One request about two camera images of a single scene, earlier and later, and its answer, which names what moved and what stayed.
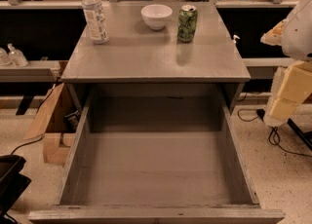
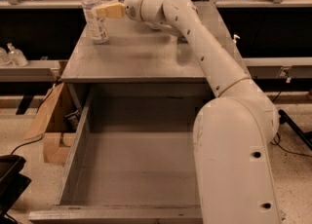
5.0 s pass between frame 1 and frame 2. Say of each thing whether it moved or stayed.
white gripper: moved
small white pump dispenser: stayed
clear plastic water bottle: stayed
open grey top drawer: stayed
